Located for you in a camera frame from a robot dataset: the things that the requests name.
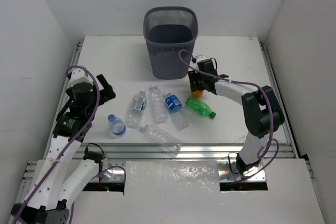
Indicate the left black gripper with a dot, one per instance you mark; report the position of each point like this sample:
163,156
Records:
104,91

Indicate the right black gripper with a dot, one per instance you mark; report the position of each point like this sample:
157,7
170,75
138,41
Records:
193,76

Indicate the orange juice bottle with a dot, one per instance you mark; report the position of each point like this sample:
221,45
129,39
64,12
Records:
197,94

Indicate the green plastic bottle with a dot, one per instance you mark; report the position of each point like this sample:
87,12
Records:
199,107

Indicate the small blue cap bottle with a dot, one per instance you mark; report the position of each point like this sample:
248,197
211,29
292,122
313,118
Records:
117,126

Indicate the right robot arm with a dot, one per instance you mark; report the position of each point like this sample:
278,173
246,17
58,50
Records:
262,112

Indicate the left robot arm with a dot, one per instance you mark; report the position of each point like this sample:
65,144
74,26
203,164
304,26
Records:
52,194

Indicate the grey mesh waste bin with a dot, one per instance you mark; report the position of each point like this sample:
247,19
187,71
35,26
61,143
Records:
170,33

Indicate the white label water bottle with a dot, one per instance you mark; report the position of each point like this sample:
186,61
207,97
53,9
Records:
136,110

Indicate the blue label water bottle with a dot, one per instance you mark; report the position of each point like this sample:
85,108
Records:
176,110

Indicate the clear crinkled water bottle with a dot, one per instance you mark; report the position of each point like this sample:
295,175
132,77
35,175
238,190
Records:
159,111

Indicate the clear bottle near table edge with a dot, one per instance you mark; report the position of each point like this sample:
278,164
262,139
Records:
156,135

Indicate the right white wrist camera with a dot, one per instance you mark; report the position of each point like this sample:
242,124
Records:
198,58

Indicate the aluminium front rail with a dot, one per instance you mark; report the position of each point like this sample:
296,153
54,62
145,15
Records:
119,154

